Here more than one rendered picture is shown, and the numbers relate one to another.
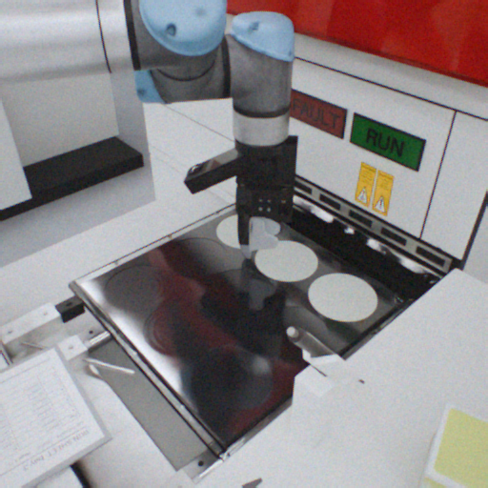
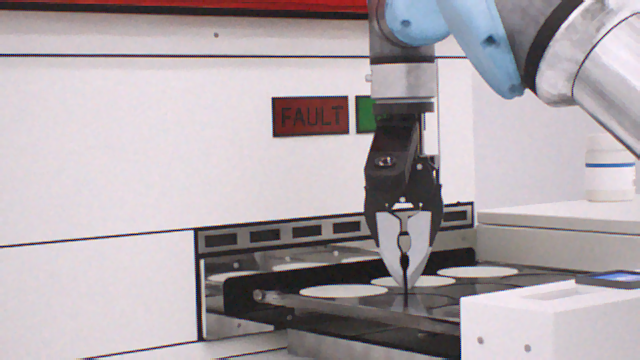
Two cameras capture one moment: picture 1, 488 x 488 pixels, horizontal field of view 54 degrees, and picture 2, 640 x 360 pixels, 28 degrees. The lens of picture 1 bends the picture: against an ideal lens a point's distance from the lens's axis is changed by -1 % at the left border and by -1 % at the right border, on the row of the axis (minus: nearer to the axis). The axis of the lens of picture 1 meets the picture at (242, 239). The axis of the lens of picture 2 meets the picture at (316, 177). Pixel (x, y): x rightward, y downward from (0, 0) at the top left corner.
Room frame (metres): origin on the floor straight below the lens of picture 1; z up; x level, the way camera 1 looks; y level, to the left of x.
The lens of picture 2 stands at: (0.62, 1.43, 1.10)
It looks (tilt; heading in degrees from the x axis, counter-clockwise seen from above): 3 degrees down; 273
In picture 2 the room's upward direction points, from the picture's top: 2 degrees counter-clockwise
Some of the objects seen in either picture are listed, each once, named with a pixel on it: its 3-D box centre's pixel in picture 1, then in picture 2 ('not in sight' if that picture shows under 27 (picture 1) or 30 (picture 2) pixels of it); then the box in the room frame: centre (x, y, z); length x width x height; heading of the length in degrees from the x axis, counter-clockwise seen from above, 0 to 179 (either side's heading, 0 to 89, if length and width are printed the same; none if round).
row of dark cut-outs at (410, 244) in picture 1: (331, 201); (345, 227); (0.68, -0.15, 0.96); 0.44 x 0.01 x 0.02; 41
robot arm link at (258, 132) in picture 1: (261, 122); (400, 84); (0.61, -0.03, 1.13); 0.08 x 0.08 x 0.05
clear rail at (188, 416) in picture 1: (135, 356); not in sight; (0.41, 0.14, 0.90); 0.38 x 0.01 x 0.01; 41
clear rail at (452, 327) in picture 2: (169, 238); (356, 311); (0.66, 0.13, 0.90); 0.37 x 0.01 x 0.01; 131
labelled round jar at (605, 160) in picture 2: not in sight; (609, 167); (0.31, -0.41, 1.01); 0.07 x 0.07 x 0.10
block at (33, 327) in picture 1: (30, 328); not in sight; (0.46, 0.30, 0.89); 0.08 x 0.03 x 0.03; 131
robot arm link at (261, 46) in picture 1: (259, 64); (401, 15); (0.60, -0.02, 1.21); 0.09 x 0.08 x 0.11; 100
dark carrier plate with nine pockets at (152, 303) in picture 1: (239, 293); (478, 291); (0.53, 0.00, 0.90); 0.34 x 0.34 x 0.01; 41
